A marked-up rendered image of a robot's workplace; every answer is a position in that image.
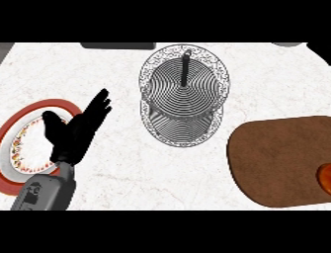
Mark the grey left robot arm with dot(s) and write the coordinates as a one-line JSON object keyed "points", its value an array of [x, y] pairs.
{"points": [[47, 191]]}

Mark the grey round object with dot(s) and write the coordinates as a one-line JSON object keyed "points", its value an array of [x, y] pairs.
{"points": [[288, 43]]}

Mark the brown wooden cutting board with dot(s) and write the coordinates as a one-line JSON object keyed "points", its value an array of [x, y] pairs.
{"points": [[280, 158]]}

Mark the dark grey flat appliance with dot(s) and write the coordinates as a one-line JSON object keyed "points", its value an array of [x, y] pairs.
{"points": [[119, 45]]}

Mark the red rimmed patterned plate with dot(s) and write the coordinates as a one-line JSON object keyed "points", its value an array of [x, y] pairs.
{"points": [[8, 154]]}

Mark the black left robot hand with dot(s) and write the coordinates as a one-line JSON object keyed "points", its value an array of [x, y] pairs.
{"points": [[78, 131]]}

